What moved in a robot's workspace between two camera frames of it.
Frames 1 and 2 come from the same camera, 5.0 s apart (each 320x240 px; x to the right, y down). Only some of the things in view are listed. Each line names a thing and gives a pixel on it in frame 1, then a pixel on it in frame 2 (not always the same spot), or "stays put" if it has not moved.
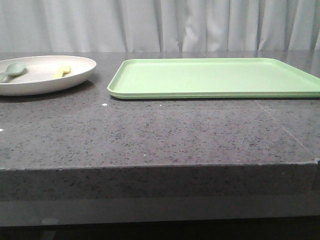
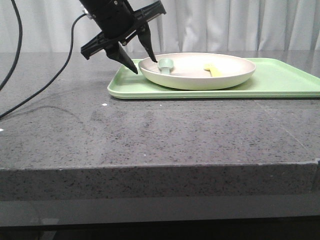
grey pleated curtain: [113, 26] stays put
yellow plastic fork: [64, 70] -> [214, 71]
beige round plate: [39, 77] -> [197, 71]
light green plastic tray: [202, 78] stays put
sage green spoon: [13, 69] -> [165, 65]
